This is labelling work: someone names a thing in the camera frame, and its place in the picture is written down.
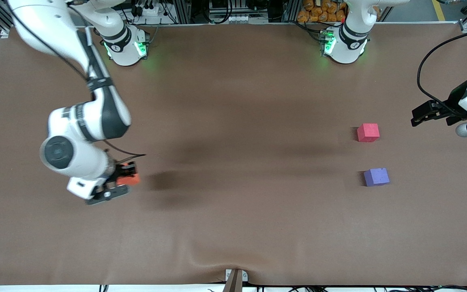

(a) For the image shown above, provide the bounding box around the brown table cover mat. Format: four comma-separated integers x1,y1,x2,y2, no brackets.
0,22,467,287

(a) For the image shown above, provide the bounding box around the purple foam block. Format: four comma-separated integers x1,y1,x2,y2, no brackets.
364,167,390,187

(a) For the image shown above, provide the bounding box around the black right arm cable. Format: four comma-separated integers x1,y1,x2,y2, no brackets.
6,0,147,163

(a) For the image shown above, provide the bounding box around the pile of orange packets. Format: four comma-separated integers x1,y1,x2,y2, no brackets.
297,0,347,23

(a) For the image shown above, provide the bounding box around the orange foam block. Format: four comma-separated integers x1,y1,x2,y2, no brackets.
117,162,141,187

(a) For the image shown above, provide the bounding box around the grey metal bracket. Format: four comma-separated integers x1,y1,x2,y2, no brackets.
225,268,249,292

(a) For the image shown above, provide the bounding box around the white terminal strip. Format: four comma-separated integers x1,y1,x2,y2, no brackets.
227,15,269,24

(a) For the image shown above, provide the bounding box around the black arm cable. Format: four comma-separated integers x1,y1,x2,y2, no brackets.
417,26,467,112
6,0,147,163

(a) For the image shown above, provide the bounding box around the white power strip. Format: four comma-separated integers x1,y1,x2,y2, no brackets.
138,4,168,17

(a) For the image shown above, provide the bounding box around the red foam block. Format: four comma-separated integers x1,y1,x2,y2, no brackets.
357,123,380,143

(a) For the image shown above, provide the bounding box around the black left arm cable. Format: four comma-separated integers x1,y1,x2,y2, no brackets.
417,26,467,112

